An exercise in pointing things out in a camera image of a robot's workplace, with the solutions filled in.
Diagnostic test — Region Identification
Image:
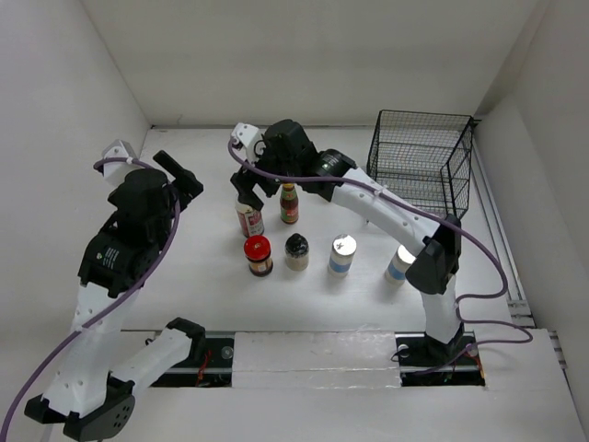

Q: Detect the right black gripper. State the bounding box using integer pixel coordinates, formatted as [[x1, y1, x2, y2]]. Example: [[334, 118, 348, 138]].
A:
[[232, 135, 300, 210]]

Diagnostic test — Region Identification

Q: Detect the tall red-label sauce bottle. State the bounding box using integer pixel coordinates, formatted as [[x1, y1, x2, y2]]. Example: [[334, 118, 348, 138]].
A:
[[235, 197, 264, 238]]

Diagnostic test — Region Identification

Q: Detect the green-label chili sauce bottle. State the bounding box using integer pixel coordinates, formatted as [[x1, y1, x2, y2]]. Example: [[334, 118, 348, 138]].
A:
[[280, 183, 299, 224]]

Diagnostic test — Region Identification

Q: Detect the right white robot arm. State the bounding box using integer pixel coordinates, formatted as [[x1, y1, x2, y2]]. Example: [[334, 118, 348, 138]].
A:
[[228, 119, 464, 369]]

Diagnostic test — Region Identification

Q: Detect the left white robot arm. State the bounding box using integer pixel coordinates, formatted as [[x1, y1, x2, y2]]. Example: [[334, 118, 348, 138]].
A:
[[24, 151, 205, 441]]

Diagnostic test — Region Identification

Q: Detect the red-lid sauce jar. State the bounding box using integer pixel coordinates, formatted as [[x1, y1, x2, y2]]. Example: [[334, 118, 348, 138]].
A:
[[243, 235, 273, 277]]

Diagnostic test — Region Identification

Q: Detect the black-cap white spice bottle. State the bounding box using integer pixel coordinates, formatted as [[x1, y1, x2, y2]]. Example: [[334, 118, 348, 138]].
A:
[[284, 233, 309, 272]]

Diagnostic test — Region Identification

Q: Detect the blue-band silver-top shaker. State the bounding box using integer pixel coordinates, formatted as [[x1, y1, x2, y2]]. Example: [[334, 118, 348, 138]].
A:
[[328, 234, 357, 277], [385, 245, 415, 285]]

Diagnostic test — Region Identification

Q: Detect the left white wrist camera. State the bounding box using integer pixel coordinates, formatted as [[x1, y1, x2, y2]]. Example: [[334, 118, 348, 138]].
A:
[[98, 139, 139, 188]]

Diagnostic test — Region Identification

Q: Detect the black wire basket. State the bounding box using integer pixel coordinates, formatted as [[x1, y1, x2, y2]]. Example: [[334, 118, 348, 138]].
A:
[[365, 110, 474, 218]]

